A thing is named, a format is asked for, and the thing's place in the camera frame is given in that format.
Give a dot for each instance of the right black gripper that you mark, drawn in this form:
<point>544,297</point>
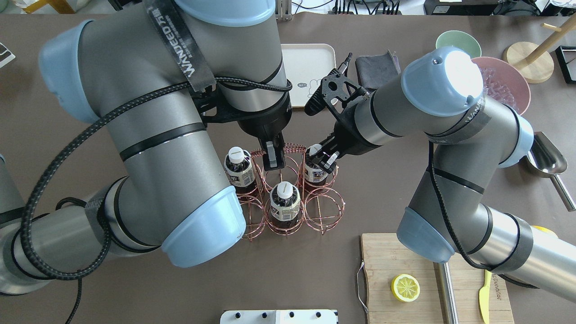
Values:
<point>345,140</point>

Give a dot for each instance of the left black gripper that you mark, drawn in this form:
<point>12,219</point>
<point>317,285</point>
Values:
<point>266,122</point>

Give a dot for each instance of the tea bottle taken to tray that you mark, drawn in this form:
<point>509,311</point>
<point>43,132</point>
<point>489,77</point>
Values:
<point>312,173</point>

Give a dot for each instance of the copper wire bottle basket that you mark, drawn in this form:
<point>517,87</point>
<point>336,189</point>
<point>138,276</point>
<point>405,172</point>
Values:
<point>321,207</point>

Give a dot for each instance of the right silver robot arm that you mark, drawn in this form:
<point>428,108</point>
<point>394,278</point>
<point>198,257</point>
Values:
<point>470,136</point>

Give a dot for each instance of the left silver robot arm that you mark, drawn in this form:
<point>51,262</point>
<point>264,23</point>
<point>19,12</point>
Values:
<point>155,74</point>

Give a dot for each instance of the tea bottle outer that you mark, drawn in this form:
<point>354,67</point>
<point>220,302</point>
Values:
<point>239,168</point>

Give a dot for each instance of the tea bottle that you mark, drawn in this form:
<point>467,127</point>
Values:
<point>239,168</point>
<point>285,205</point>

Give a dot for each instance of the tea bottle middle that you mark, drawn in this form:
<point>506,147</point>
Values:
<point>285,205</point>

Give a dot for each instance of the white bunny tray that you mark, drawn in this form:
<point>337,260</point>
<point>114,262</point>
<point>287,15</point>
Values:
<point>305,65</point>

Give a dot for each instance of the grey folded cloth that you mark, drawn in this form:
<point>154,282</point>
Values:
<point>374,71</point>

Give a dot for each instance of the wooden cutting board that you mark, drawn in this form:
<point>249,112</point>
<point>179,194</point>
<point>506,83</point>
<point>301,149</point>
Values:
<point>385,257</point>

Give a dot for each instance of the lemon half slice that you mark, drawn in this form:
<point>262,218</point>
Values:
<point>405,288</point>

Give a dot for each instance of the green bowl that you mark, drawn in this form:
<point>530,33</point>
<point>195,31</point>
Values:
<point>461,40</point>

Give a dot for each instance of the steel muddler rod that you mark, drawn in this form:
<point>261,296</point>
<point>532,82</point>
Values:
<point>446,293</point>

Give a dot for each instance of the pink bowl with ice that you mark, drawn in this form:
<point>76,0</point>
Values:
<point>504,83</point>

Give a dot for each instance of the yellow plastic knife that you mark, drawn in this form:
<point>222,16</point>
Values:
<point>484,297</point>

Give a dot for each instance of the steel ice scoop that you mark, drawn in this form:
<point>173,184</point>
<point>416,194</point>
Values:
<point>546,161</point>

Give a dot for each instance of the yellow lemon far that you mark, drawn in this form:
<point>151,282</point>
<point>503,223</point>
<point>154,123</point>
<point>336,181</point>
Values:
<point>546,231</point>

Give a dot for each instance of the wooden cup tree stand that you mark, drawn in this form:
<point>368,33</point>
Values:
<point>533,61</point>

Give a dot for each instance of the black framed glass rack tray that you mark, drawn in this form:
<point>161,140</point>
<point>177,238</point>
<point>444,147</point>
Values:
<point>566,58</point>

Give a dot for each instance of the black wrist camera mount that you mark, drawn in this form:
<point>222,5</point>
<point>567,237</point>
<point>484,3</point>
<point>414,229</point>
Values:
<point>335,86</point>

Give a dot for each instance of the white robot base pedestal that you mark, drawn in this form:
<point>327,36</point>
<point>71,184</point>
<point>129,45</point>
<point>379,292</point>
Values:
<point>298,316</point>

